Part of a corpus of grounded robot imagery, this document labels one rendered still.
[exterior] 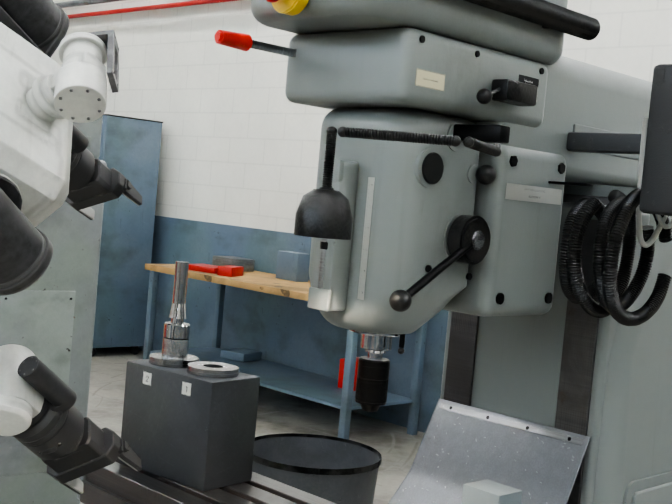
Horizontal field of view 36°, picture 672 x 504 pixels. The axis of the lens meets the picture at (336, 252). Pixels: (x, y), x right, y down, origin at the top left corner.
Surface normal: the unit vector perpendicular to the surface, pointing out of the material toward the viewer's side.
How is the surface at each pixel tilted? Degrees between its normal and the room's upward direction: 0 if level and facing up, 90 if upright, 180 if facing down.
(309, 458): 86
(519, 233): 90
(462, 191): 90
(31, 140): 57
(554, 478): 63
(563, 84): 90
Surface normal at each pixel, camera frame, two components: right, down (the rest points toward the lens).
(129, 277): 0.71, 0.10
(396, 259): 0.10, 0.06
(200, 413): -0.62, -0.01
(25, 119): 0.79, -0.45
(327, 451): -0.21, -0.04
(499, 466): -0.59, -0.48
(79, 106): 0.11, 0.78
